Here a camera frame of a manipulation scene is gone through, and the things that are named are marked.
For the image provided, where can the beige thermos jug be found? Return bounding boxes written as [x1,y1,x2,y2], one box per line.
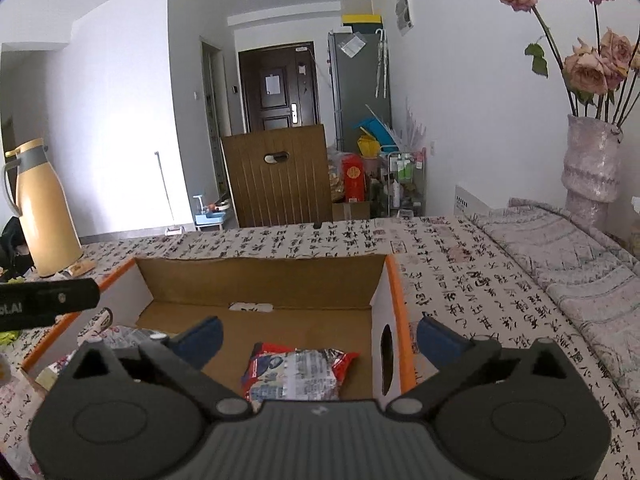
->
[2,138,82,278]

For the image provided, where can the dried pink roses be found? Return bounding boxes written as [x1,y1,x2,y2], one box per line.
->
[487,0,640,126]

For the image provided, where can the wire storage cart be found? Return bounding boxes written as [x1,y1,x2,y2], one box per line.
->
[378,148,426,218]

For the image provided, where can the grey refrigerator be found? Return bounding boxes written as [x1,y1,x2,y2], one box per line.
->
[328,32,392,153]

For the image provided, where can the red blue snack bag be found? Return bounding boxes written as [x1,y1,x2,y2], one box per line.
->
[241,342,359,410]

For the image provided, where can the folded grey blanket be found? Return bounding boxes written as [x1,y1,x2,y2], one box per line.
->
[469,198,639,412]

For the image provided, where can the dark brown door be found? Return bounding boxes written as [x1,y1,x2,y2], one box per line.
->
[239,42,320,132]

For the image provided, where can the red cardboard box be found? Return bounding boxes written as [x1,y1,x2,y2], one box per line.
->
[22,255,416,404]

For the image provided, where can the pink ribbed vase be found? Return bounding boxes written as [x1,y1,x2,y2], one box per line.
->
[561,115,624,230]

